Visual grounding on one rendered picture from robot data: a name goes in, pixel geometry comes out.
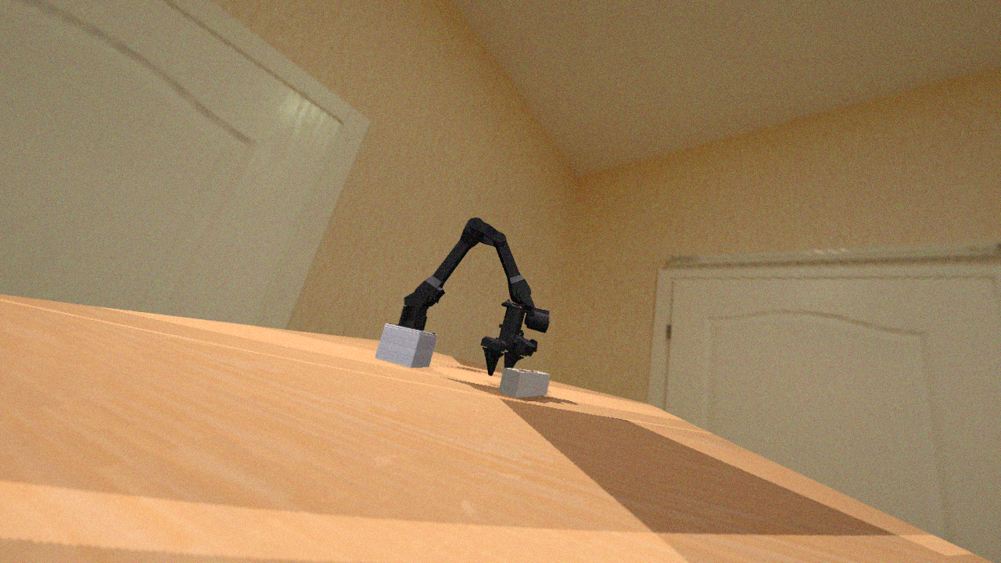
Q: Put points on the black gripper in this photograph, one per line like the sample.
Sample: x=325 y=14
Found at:
x=496 y=346

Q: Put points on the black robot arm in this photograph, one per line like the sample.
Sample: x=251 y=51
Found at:
x=429 y=292

